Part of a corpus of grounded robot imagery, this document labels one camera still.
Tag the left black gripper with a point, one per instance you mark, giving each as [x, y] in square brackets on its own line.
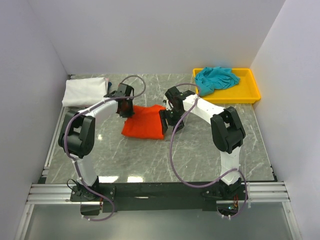
[130, 112]

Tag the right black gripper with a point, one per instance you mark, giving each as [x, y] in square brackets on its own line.
[164, 114]

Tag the orange t-shirt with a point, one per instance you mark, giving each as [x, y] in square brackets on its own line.
[145, 123]

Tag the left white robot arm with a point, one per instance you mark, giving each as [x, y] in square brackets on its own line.
[78, 132]

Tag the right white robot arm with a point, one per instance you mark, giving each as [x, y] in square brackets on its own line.
[227, 133]

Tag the folded white t-shirt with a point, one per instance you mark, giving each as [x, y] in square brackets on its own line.
[73, 93]

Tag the teal t-shirt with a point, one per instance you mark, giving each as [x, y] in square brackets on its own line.
[210, 79]

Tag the yellow plastic tray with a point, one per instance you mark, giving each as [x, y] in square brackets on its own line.
[246, 92]

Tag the black base beam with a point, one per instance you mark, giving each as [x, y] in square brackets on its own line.
[152, 196]

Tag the aluminium frame rail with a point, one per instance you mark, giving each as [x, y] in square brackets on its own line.
[55, 194]

